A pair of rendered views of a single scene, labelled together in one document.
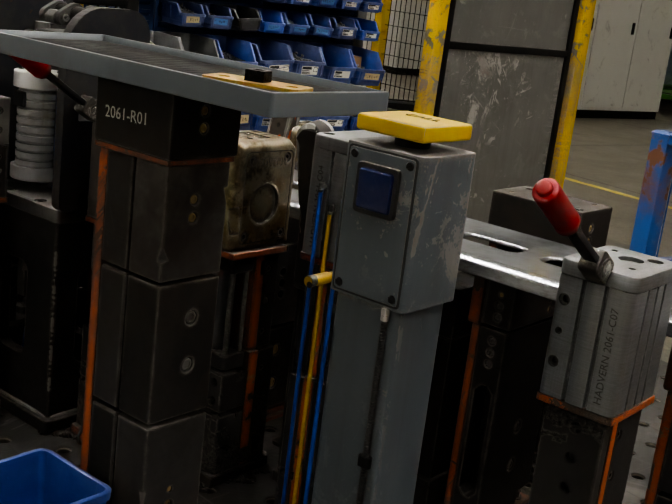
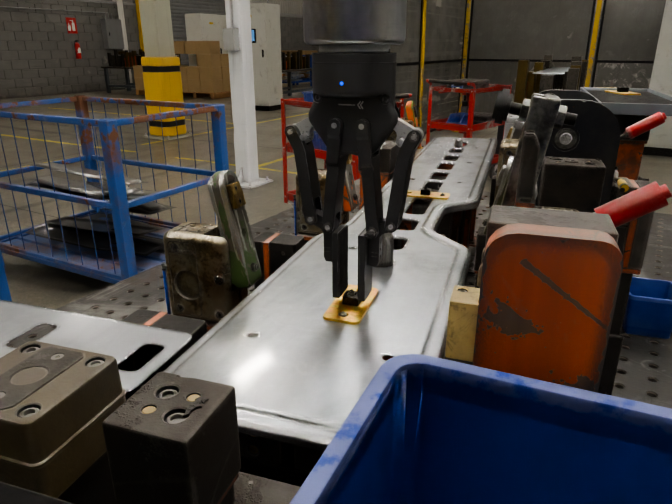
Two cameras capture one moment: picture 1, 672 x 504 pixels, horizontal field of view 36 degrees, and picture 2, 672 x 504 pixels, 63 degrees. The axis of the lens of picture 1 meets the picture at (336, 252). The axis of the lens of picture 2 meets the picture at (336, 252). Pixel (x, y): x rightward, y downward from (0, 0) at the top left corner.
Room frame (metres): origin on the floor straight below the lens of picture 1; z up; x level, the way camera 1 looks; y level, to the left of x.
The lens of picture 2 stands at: (1.79, 0.97, 1.25)
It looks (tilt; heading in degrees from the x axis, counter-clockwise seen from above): 21 degrees down; 250
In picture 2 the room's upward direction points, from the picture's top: straight up
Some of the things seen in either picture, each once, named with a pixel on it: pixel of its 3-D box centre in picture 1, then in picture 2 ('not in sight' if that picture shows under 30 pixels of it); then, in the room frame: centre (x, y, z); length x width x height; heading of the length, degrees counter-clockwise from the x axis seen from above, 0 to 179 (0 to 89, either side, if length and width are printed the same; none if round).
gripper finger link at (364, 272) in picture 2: not in sight; (365, 264); (1.58, 0.50, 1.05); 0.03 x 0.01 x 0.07; 52
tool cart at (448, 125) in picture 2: not in sight; (466, 131); (-1.18, -3.52, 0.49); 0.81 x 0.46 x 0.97; 28
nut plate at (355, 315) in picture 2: not in sight; (352, 299); (1.59, 0.50, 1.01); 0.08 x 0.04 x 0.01; 52
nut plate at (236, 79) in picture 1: (258, 77); (622, 90); (0.83, 0.08, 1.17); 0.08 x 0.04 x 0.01; 70
